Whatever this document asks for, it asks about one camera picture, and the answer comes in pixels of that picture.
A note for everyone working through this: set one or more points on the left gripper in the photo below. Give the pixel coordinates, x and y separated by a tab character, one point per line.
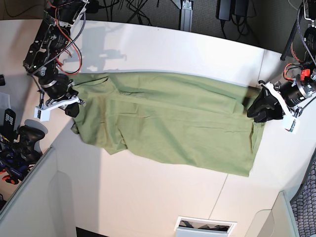
266	107

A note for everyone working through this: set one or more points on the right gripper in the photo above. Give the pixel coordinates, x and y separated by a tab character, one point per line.
60	92

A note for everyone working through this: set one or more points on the green t-shirt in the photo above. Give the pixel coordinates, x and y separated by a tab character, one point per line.
170	118

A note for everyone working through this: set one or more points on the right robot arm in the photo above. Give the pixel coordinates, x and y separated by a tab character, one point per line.
42	60

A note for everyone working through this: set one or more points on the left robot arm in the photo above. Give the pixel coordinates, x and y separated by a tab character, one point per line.
279	100

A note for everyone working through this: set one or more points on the black game controller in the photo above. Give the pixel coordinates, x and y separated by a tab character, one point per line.
26	145

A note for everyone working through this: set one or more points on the black remote control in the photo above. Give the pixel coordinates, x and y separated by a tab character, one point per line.
9	119

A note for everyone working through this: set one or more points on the blue orange tools pile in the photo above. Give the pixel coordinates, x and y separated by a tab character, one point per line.
13	160

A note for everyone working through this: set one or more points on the mesh office chair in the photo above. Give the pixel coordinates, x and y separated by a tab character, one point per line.
303	204

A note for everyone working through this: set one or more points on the black power adapter brick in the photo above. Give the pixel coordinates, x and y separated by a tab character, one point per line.
223	10

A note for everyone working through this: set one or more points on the grey partition panel left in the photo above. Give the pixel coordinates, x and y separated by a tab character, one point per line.
42	205

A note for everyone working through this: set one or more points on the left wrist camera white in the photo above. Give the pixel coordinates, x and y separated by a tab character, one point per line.
290	124

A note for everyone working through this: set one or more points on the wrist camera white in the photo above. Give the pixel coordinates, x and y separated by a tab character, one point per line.
42	114
290	124

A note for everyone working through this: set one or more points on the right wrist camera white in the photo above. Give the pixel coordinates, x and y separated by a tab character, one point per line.
42	114

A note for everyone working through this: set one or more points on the aluminium table leg post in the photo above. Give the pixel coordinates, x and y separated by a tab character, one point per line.
186	15

